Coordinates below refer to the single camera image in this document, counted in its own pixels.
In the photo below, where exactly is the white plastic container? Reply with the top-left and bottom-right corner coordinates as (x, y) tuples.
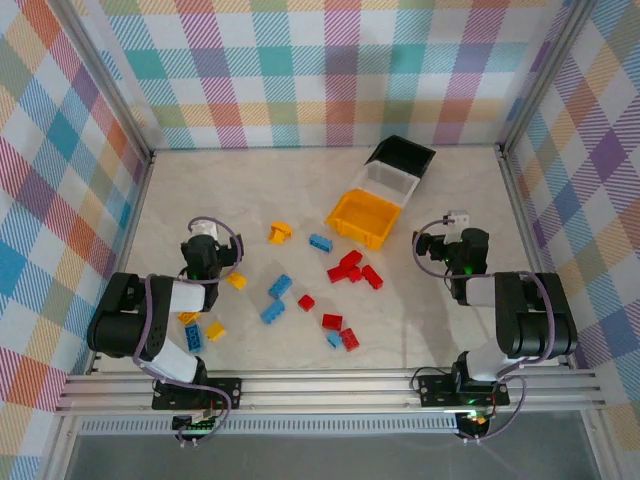
(349, 162), (420, 206)

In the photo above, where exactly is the grey slotted cable duct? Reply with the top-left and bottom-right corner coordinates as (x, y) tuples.
(78, 417), (461, 436)

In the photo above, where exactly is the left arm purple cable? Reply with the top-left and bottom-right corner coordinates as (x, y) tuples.
(132, 215), (247, 448)

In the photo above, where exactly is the right controller board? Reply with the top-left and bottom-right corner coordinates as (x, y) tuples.
(457, 408), (494, 432)

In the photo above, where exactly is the aluminium side rail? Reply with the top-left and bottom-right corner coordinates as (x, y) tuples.
(85, 149), (156, 376)
(495, 143), (574, 371)

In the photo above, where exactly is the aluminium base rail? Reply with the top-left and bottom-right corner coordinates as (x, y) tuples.
(54, 367), (607, 415)

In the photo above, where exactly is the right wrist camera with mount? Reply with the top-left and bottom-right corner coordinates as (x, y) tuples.
(442, 209), (473, 245)

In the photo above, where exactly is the left controller board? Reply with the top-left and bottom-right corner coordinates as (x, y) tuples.
(171, 410), (222, 437)

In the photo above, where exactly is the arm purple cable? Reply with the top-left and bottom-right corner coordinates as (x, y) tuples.
(412, 218), (557, 444)
(132, 215), (247, 448)

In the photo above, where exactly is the controller board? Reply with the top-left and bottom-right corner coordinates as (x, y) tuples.
(171, 410), (222, 437)
(457, 408), (494, 432)

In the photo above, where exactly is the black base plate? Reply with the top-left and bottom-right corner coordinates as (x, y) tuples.
(416, 372), (512, 408)
(151, 376), (244, 413)

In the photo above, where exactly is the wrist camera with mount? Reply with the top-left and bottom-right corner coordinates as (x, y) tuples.
(442, 209), (473, 245)
(188, 218), (220, 240)

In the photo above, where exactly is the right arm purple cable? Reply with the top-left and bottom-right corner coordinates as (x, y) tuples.
(412, 218), (557, 444)

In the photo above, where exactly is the black plastic container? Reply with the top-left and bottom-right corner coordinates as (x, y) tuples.
(363, 134), (437, 180)

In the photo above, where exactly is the red stepped double lego piece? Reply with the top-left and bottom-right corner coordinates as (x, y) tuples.
(326, 249), (364, 285)

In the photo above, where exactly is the aluminium frame post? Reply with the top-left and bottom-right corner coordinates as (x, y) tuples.
(497, 0), (601, 159)
(47, 0), (154, 161)

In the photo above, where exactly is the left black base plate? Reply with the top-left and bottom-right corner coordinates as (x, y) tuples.
(151, 376), (244, 413)

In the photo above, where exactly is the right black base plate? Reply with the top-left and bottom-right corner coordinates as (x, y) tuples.
(416, 372), (512, 408)

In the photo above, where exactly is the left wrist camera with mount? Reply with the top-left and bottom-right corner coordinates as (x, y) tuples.
(188, 218), (220, 240)

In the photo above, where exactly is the yellow plastic container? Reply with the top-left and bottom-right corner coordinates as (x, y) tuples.
(324, 188), (403, 251)

